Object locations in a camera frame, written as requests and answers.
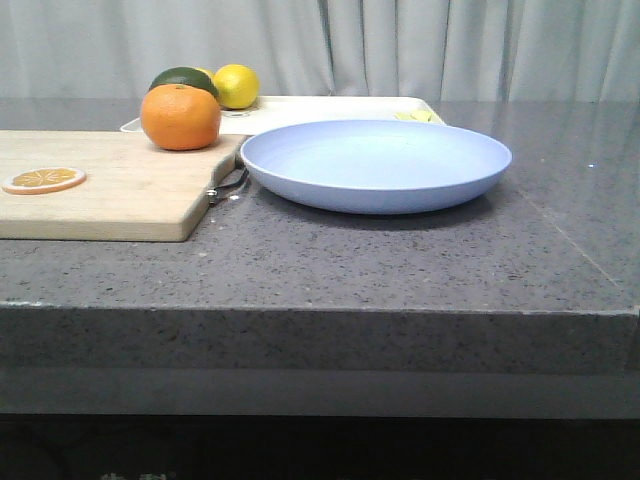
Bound white curtain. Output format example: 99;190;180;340
1;1;639;102

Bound metal cutting board handle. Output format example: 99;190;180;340
206;154;249;205

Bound light blue plate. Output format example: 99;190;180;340
240;120;512;215

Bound white rectangular tray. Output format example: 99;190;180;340
119;95;448;136

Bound orange fruit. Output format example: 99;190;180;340
140;84;221;151

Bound orange slice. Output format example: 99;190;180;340
1;167;87;195

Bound green lime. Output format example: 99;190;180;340
148;66;219;98

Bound yellow-green fruit slices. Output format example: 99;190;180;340
395;110;434;123

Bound wooden cutting board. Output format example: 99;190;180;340
1;130;245;242

